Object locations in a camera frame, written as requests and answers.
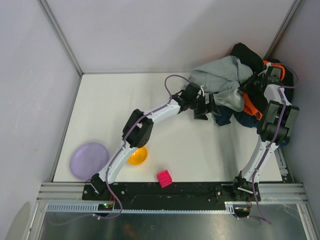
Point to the right aluminium corner post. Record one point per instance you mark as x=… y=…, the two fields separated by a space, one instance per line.
x=289 y=17

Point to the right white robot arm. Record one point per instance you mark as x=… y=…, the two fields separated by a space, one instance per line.
x=249 y=177

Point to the aluminium corner post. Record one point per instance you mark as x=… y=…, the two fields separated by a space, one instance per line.
x=289 y=17
x=48 y=13

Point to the purple plastic plate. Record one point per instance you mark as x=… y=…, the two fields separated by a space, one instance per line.
x=88 y=159

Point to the yellow plastic bowl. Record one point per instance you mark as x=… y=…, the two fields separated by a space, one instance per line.
x=138 y=157

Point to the left aluminium corner post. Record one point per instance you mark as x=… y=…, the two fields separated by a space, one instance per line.
x=48 y=13

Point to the grey cloth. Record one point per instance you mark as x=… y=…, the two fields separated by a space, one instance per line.
x=222 y=78

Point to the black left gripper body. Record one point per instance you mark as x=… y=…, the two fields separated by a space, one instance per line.
x=206 y=106

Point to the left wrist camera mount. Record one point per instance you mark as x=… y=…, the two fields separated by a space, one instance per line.
x=201 y=91

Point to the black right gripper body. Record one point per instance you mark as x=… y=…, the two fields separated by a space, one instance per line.
x=251 y=83

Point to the grey slotted cable duct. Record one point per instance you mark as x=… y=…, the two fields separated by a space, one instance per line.
x=101 y=208

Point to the dark blue cloth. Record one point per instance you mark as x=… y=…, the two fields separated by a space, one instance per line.
x=230 y=117

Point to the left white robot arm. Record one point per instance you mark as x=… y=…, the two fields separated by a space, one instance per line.
x=138 y=129

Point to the orange cloth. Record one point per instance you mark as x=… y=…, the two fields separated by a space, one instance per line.
x=255 y=104

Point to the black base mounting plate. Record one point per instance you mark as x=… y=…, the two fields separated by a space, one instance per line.
x=178 y=195

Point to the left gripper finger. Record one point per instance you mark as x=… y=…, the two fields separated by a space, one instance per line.
x=199 y=116
x=212 y=107

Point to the aluminium frame rail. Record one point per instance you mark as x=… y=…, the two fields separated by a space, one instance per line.
x=284 y=212

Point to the pink cube block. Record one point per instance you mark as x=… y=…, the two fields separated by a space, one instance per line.
x=164 y=178

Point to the black cloth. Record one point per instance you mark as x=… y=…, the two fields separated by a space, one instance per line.
x=252 y=60

